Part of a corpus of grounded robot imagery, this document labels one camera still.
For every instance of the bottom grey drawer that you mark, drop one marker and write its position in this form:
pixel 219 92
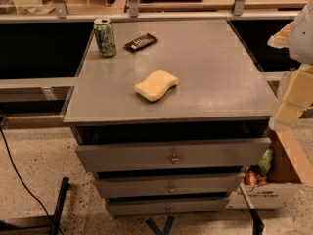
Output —
pixel 207 204

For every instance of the green soda can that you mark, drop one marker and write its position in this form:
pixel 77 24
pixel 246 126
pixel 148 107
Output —
pixel 103 30

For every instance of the middle grey drawer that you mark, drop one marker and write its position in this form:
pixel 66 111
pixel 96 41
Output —
pixel 168 185

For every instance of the green snack bag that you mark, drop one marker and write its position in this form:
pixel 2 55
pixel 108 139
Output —
pixel 265 162

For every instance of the top grey drawer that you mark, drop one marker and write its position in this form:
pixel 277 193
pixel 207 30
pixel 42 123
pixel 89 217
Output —
pixel 171 155

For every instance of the yellow sponge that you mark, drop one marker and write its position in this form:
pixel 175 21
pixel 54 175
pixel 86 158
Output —
pixel 155 86

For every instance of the black metal stand leg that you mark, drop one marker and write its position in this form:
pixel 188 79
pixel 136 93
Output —
pixel 52 222

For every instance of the grey drawer cabinet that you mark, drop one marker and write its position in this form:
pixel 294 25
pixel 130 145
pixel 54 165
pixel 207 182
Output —
pixel 170 123

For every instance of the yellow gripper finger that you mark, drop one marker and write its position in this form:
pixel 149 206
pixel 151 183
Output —
pixel 281 39
pixel 295 96

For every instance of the grey drawer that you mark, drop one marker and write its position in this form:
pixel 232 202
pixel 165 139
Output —
pixel 207 204
pixel 168 185
pixel 171 155

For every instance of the black stand leg right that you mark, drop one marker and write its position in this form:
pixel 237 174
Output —
pixel 257 223

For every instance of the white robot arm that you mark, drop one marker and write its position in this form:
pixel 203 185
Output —
pixel 301 39

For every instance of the cardboard box with snacks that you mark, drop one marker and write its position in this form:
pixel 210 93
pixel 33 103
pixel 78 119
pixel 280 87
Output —
pixel 290 170

